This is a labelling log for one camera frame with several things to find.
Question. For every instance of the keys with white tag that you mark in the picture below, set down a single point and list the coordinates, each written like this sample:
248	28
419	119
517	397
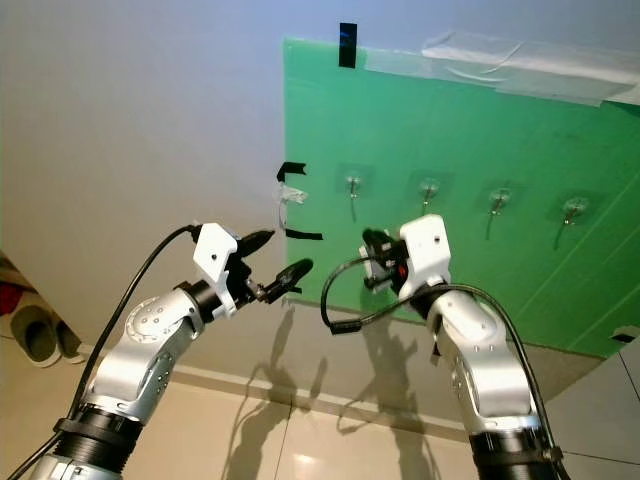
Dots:
375	266

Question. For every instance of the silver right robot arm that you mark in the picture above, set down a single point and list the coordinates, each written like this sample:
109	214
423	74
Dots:
480	370

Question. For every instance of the clear adhesive metal hook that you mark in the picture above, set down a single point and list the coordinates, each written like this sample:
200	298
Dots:
500	198
353	183
575	208
429	186

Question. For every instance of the thin black tape strip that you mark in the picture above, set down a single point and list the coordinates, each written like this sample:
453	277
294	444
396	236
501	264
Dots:
305	235

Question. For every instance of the white tape piece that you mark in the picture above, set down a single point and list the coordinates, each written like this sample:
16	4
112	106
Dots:
292	194

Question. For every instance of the short black tape strip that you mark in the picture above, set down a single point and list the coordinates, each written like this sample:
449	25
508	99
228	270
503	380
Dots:
290	170

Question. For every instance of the green board with hooks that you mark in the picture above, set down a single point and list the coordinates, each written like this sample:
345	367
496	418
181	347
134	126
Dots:
510	130

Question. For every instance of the grey slipper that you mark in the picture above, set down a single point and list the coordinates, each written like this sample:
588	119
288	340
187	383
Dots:
68	345
35	335

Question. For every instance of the red shoe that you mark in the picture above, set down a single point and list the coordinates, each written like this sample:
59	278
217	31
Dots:
8	298

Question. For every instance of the upright black tape strip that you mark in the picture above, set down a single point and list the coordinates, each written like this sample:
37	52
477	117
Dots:
348	45

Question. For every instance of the clear plastic tape band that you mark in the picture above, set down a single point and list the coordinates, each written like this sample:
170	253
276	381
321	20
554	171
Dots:
510	55

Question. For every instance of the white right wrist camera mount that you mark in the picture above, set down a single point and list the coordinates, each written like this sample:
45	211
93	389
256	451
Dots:
425	248

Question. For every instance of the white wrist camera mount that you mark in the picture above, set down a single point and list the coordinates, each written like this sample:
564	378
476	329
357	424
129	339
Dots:
425	248
215	255

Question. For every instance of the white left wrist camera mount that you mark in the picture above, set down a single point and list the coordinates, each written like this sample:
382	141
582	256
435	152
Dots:
215	255

